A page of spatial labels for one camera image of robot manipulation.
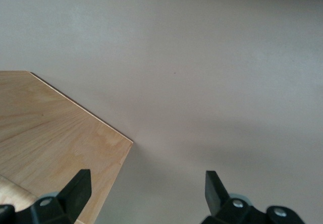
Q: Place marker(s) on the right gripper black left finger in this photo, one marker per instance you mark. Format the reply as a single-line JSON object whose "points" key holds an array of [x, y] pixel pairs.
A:
{"points": [[73, 193]]}

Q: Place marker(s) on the brown paper table cover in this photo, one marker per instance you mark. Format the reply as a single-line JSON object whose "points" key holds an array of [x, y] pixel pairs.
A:
{"points": [[202, 70]]}

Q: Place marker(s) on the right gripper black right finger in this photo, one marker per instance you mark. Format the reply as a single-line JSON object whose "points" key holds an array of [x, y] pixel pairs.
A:
{"points": [[217, 198]]}

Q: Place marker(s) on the light wooden drawer cabinet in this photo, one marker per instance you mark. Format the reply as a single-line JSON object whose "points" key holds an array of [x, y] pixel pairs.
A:
{"points": [[50, 133]]}

